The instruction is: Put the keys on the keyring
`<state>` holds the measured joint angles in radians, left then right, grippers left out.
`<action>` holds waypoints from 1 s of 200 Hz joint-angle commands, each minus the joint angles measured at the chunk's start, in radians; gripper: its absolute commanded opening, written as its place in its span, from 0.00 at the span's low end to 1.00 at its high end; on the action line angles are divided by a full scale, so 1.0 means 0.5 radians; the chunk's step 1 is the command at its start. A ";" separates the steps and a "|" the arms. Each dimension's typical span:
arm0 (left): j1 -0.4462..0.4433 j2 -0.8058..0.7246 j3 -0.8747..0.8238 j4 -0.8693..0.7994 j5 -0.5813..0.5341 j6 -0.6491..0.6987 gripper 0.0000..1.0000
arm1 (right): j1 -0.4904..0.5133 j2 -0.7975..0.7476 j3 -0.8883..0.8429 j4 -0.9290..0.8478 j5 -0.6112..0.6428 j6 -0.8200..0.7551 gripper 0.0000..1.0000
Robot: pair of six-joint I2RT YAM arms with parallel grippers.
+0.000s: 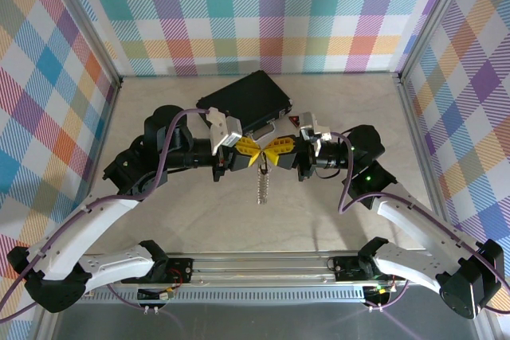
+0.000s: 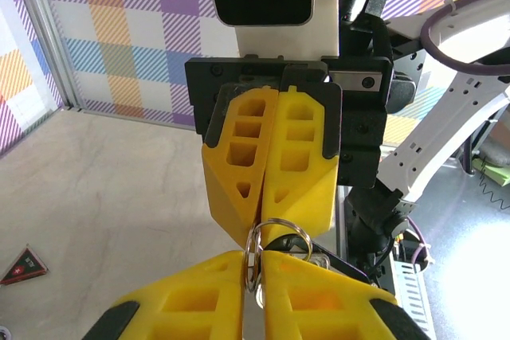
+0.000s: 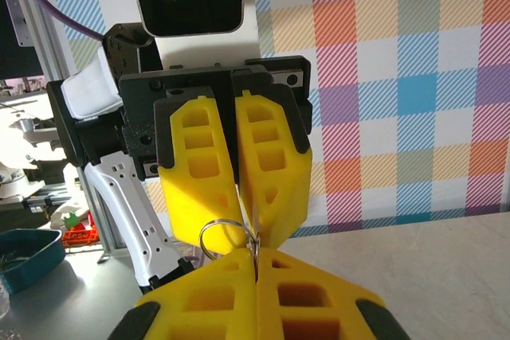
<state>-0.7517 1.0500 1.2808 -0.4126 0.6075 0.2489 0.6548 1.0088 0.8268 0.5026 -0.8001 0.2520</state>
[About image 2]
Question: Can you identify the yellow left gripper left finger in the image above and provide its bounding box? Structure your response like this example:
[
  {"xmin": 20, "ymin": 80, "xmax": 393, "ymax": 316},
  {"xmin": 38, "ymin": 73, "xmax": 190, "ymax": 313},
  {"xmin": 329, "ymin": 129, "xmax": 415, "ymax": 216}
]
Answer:
[{"xmin": 81, "ymin": 250, "xmax": 245, "ymax": 340}]

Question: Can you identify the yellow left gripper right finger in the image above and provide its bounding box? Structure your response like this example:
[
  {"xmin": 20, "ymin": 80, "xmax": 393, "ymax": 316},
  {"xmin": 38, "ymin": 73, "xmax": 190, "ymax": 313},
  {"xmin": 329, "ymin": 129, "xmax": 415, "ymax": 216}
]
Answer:
[{"xmin": 261, "ymin": 250, "xmax": 431, "ymax": 340}]

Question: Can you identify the green box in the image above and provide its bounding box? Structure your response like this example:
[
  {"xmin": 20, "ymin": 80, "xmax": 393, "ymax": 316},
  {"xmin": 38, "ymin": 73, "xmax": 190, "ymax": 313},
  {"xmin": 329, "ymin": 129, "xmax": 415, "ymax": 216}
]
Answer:
[{"xmin": 472, "ymin": 156, "xmax": 510, "ymax": 188}]

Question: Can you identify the red black triangular badge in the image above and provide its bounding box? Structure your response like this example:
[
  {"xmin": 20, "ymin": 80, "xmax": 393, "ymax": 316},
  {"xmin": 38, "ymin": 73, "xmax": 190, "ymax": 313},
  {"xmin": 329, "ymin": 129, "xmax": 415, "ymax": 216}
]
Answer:
[{"xmin": 0, "ymin": 243, "xmax": 49, "ymax": 287}]

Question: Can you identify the perforated metal cable tray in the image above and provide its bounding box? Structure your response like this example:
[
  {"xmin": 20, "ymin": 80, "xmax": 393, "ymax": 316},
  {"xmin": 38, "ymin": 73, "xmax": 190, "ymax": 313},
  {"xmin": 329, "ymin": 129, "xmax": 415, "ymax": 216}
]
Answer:
[{"xmin": 392, "ymin": 260, "xmax": 435, "ymax": 335}]

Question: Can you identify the thin purple base cable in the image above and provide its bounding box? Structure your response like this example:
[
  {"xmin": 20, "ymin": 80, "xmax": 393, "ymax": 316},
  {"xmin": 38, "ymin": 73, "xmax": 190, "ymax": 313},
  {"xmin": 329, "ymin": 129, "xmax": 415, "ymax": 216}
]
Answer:
[{"xmin": 406, "ymin": 218, "xmax": 434, "ymax": 264}]

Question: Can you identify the black coiled cable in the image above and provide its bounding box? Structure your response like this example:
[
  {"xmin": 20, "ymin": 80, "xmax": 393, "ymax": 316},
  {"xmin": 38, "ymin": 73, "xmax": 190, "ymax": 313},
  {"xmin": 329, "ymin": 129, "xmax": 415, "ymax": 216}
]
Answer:
[{"xmin": 476, "ymin": 168, "xmax": 510, "ymax": 214}]

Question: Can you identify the aluminium corner post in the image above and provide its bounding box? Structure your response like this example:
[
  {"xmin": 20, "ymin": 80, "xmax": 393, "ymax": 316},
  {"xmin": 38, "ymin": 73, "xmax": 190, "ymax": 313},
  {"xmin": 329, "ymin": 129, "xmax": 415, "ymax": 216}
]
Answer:
[{"xmin": 10, "ymin": 0, "xmax": 83, "ymax": 112}]

